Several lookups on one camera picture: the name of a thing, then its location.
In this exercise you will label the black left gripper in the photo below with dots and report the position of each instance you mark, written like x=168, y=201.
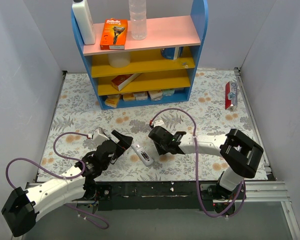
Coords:
x=117, y=146

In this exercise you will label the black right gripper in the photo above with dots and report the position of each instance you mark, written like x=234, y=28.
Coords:
x=161, y=144

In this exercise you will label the white remote control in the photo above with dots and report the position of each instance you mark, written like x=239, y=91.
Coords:
x=138, y=149

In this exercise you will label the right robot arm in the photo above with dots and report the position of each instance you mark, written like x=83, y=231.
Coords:
x=242, y=154

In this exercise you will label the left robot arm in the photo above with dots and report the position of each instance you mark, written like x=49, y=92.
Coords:
x=24, y=207

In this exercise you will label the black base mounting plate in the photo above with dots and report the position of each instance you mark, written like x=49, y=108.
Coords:
x=144, y=195

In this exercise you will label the yellow Kamenoko sponge pack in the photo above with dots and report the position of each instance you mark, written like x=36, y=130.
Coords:
x=112, y=102

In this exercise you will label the white sponge pack tilted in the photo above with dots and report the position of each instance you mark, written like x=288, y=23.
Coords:
x=155, y=95

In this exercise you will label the mint green sponge pack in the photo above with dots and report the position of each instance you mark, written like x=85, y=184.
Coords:
x=168, y=92

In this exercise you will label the red and white long box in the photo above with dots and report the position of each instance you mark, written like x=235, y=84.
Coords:
x=121, y=81

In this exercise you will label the blue wooden shelf unit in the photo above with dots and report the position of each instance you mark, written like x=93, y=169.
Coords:
x=156, y=72

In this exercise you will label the small clear wrapped item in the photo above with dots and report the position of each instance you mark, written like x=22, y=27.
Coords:
x=185, y=65

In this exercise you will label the blue and white can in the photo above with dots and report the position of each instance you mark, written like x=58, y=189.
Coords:
x=171, y=53

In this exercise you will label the orange Gillette razor box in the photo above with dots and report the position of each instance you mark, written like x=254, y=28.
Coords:
x=114, y=34

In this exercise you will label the white plastic bottle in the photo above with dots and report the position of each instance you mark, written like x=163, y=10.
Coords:
x=84, y=20

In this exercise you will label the clear plastic water bottle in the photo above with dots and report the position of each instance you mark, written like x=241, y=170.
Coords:
x=138, y=19

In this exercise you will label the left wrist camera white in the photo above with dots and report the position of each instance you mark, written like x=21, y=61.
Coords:
x=98, y=136

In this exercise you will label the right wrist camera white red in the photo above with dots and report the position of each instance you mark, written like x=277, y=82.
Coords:
x=156, y=123

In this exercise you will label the aluminium rail frame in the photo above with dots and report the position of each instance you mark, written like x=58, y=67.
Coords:
x=262, y=189

